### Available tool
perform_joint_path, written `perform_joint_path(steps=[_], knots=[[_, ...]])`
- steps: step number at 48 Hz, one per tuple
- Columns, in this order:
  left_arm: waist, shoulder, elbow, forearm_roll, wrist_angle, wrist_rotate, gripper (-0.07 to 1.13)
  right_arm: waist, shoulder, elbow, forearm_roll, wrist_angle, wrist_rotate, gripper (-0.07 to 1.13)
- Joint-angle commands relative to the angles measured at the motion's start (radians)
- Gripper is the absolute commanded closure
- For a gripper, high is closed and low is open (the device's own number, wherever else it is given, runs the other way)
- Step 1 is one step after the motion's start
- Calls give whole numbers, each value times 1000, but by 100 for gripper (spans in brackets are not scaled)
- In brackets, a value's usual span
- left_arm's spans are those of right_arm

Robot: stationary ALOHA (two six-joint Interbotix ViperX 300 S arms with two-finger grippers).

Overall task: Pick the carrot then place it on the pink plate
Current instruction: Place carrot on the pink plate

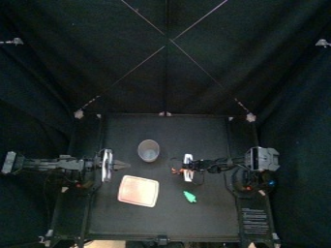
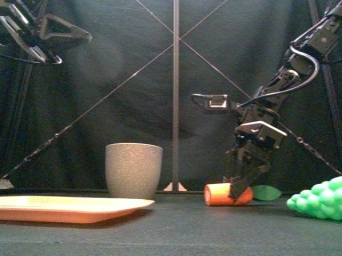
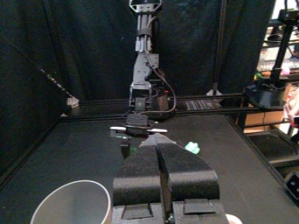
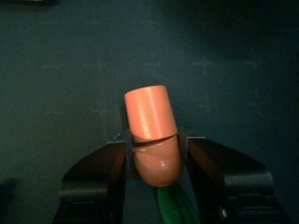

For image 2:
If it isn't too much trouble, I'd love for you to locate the orange toy carrot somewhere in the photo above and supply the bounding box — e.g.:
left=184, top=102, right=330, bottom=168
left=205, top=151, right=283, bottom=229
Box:
left=203, top=182, right=283, bottom=207

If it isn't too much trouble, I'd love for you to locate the pink rectangular plate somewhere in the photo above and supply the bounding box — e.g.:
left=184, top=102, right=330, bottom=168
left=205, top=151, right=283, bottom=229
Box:
left=0, top=195, right=156, bottom=225

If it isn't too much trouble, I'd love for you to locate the green toy grape bunch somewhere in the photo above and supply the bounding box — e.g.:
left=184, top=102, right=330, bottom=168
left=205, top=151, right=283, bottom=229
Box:
left=286, top=175, right=342, bottom=222

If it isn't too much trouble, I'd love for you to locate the grey speckled cup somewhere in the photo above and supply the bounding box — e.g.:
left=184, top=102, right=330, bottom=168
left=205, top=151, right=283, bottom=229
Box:
left=104, top=142, right=164, bottom=200

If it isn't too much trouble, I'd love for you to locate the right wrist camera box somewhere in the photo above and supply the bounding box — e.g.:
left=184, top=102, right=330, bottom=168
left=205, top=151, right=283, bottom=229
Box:
left=191, top=93, right=239, bottom=112

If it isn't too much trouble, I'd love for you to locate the grey vertical frame post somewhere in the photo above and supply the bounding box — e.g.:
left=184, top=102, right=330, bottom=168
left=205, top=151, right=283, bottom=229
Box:
left=163, top=0, right=188, bottom=193

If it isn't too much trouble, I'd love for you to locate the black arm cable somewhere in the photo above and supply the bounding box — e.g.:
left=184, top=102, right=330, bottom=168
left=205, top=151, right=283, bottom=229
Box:
left=239, top=44, right=322, bottom=108

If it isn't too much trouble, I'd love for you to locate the metal frame foot bracket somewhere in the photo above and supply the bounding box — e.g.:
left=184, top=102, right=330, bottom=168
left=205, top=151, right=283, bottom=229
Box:
left=0, top=178, right=16, bottom=191

